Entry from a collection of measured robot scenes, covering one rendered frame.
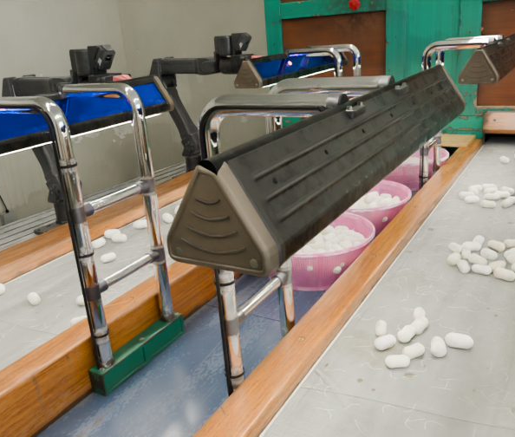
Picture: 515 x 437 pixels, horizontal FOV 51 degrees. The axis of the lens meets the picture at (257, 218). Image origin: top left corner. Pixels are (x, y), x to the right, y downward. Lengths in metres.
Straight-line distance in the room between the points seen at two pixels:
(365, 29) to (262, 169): 1.80
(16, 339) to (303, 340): 0.47
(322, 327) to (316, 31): 1.56
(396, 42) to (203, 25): 1.71
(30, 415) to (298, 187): 0.58
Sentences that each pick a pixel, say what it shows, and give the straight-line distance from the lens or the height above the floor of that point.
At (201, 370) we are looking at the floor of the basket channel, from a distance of 0.91.
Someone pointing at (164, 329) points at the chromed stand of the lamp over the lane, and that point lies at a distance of 0.96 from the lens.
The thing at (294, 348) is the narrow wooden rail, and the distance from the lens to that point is 0.77.
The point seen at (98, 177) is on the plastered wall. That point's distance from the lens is 3.87.
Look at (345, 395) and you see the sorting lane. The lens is 0.73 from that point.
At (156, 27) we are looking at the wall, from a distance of 3.81.
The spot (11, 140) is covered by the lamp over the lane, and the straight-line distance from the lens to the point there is 0.88.
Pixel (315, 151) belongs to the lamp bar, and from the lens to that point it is 0.43.
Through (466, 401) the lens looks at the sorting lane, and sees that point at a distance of 0.74.
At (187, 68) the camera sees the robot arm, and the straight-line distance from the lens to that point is 2.02.
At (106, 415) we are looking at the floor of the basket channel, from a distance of 0.86.
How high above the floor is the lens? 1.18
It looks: 19 degrees down
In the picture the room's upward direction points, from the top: 5 degrees counter-clockwise
